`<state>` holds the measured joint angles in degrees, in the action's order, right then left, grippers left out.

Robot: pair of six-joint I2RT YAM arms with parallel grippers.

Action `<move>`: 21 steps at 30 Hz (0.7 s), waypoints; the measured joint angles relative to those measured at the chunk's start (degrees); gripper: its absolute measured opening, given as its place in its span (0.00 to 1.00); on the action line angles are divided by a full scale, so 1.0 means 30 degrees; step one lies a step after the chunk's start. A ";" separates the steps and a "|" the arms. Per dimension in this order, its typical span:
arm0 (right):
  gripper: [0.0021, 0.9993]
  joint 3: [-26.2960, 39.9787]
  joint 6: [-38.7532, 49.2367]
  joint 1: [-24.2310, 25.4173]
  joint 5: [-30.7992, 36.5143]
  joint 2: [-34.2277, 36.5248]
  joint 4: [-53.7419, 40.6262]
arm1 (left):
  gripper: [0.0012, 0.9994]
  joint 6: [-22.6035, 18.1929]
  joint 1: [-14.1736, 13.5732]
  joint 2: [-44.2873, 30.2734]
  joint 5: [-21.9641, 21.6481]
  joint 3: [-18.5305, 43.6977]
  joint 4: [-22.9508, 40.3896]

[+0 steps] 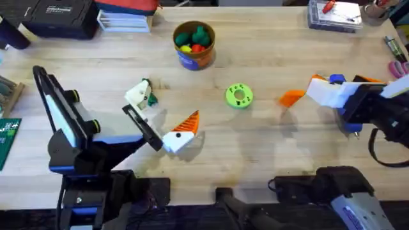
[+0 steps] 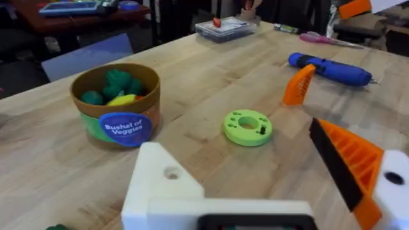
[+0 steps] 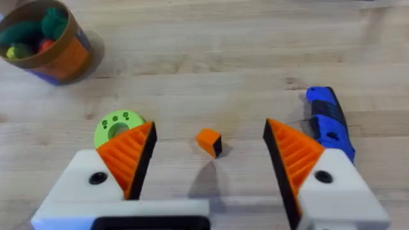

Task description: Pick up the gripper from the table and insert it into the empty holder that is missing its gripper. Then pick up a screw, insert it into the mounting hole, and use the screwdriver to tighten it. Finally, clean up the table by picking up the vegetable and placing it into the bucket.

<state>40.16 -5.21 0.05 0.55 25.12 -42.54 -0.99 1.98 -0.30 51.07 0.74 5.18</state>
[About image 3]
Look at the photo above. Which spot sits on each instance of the blue electric screwdriver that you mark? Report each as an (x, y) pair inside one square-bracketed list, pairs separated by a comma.
[(329, 119)]

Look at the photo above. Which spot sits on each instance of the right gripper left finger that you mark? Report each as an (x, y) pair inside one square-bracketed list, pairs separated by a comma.
[(112, 172)]

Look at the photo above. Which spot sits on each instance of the cardboard tub of toys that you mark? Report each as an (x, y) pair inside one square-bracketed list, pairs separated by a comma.
[(41, 41)]

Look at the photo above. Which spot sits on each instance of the green disc with holes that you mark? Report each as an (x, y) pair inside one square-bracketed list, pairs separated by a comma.
[(116, 127)]

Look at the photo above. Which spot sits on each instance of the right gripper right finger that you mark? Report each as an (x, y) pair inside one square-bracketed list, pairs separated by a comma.
[(322, 188)]

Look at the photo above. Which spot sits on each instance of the orange ribbed wedge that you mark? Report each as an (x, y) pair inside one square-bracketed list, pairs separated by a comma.
[(209, 141)]

